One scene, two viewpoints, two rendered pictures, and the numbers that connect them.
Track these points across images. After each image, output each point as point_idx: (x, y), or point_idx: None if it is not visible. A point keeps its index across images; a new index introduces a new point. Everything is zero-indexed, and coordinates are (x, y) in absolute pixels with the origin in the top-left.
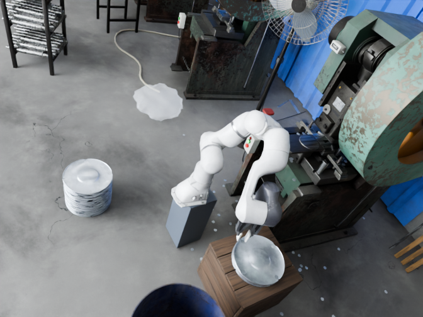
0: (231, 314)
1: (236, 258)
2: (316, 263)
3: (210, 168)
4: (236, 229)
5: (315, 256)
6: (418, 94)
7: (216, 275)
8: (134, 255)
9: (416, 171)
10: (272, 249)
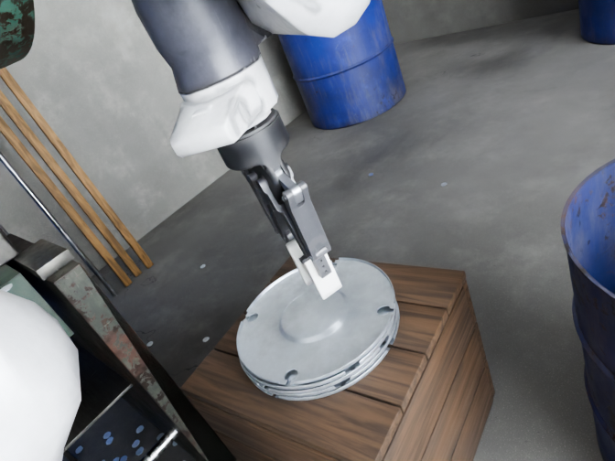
0: (476, 341)
1: (360, 348)
2: (204, 353)
3: (44, 336)
4: (326, 238)
5: (189, 363)
6: None
7: (432, 423)
8: None
9: None
10: (261, 313)
